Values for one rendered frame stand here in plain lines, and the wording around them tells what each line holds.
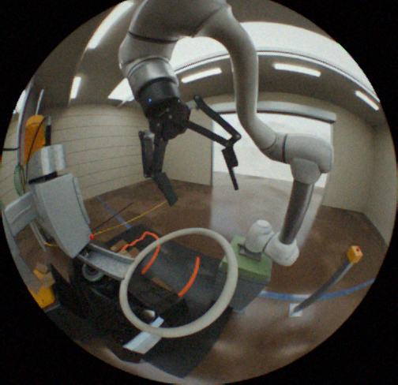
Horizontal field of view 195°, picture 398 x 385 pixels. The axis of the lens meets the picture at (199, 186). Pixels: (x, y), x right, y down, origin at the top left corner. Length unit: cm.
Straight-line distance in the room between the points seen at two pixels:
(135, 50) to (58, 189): 64
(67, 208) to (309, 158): 105
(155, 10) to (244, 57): 16
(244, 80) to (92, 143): 573
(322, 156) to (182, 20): 47
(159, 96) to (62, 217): 69
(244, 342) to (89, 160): 637
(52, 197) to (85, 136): 518
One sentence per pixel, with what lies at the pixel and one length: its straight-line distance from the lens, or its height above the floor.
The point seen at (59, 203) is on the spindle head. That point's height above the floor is 142.
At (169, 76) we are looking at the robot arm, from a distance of 23.
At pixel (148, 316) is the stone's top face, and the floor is 83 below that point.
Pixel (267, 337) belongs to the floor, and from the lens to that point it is 175.
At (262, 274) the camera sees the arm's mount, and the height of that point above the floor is 87.
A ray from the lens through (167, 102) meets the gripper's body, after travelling 21.
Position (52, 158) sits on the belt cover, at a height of 163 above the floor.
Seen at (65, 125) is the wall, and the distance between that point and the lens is 588.
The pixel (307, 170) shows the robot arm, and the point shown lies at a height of 155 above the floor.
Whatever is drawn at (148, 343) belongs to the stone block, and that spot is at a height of 77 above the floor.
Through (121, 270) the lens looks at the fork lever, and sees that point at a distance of 68.
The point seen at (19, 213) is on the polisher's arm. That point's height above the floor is 138.
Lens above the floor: 159
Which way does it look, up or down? 18 degrees down
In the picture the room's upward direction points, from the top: straight up
